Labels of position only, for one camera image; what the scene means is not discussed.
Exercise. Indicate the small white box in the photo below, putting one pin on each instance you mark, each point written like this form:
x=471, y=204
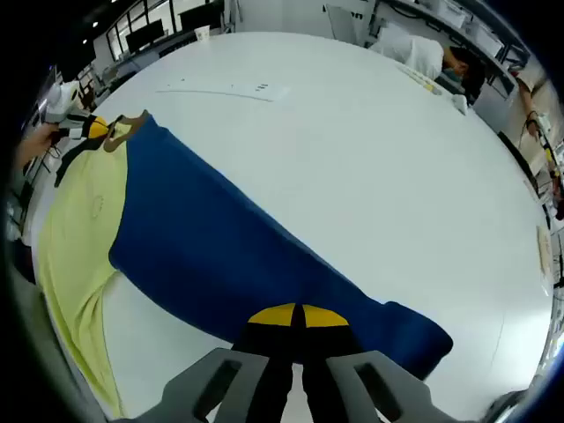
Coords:
x=459, y=105

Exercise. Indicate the wooden board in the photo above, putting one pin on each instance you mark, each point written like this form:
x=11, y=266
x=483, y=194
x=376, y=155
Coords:
x=544, y=249

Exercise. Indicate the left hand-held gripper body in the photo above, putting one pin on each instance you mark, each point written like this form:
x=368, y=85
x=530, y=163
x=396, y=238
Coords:
x=59, y=103

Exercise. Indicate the yellow blue black garment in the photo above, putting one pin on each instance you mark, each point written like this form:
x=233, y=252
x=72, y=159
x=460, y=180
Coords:
x=198, y=229

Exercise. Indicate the person's left hand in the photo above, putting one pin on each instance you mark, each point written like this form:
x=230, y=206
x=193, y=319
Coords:
x=37, y=147

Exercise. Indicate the beige strip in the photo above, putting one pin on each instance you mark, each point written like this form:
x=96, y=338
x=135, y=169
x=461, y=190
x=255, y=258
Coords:
x=420, y=79

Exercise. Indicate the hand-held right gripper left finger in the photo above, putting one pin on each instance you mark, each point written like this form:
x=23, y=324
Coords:
x=247, y=365

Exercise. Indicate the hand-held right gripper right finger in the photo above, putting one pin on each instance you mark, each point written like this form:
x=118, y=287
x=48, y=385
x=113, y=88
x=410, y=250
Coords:
x=352, y=374

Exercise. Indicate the white paper cup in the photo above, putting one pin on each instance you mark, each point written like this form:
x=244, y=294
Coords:
x=202, y=34

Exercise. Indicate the black desk monitor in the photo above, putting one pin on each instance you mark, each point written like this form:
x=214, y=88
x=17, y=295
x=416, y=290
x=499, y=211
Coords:
x=145, y=35

